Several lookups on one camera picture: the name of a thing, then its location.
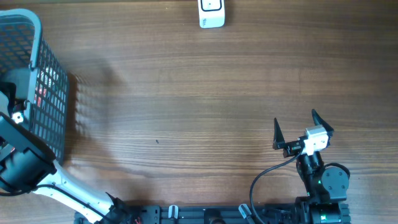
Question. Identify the red white small carton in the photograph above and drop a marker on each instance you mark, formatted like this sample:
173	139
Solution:
45	85

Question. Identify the grey plastic mesh basket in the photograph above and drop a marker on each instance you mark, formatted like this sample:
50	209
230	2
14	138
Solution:
25	53

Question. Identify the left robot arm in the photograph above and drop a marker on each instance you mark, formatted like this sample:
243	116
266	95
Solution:
28	165

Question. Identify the white barcode scanner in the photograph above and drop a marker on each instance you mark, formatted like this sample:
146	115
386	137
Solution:
211	13

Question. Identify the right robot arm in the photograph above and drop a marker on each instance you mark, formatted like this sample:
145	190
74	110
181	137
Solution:
326	184

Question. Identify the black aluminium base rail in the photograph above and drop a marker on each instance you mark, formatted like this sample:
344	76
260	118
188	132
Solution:
217	214

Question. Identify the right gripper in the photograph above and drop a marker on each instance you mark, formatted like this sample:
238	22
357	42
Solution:
291	147

